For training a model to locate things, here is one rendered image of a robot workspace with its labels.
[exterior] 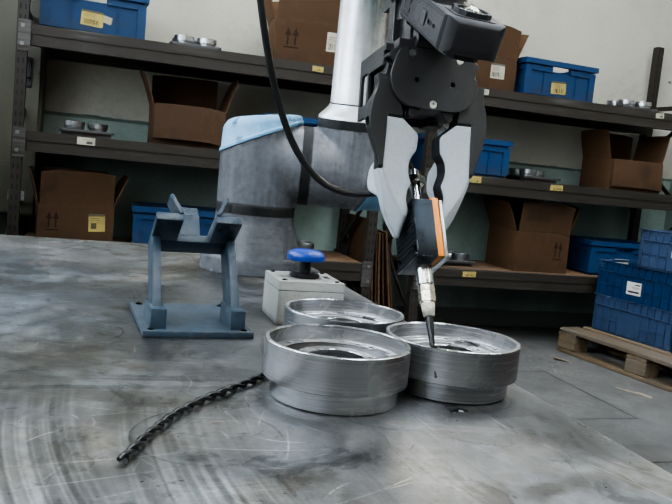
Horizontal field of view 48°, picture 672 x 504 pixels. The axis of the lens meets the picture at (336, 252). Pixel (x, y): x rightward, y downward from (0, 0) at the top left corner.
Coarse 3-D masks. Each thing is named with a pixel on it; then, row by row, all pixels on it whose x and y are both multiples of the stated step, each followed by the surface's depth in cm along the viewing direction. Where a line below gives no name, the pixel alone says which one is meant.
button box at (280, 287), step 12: (276, 276) 79; (288, 276) 80; (300, 276) 79; (312, 276) 80; (324, 276) 83; (264, 288) 83; (276, 288) 78; (288, 288) 77; (300, 288) 77; (312, 288) 78; (324, 288) 78; (336, 288) 78; (264, 300) 83; (276, 300) 77; (288, 300) 77; (264, 312) 82; (276, 312) 77
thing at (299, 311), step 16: (288, 304) 66; (304, 304) 70; (320, 304) 71; (336, 304) 71; (352, 304) 71; (368, 304) 71; (288, 320) 64; (304, 320) 62; (320, 320) 62; (336, 320) 61; (352, 320) 68; (384, 320) 69; (400, 320) 64
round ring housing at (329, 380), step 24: (288, 336) 58; (312, 336) 59; (336, 336) 59; (360, 336) 59; (384, 336) 58; (264, 360) 53; (288, 360) 50; (312, 360) 50; (336, 360) 49; (360, 360) 49; (384, 360) 50; (408, 360) 53; (288, 384) 50; (312, 384) 50; (336, 384) 49; (360, 384) 50; (384, 384) 51; (312, 408) 50; (336, 408) 50; (360, 408) 51; (384, 408) 52
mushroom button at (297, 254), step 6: (288, 252) 80; (294, 252) 79; (300, 252) 79; (306, 252) 79; (312, 252) 79; (318, 252) 80; (288, 258) 80; (294, 258) 79; (300, 258) 79; (306, 258) 79; (312, 258) 79; (318, 258) 79; (324, 258) 80; (300, 264) 80; (306, 264) 80; (300, 270) 80; (306, 270) 80
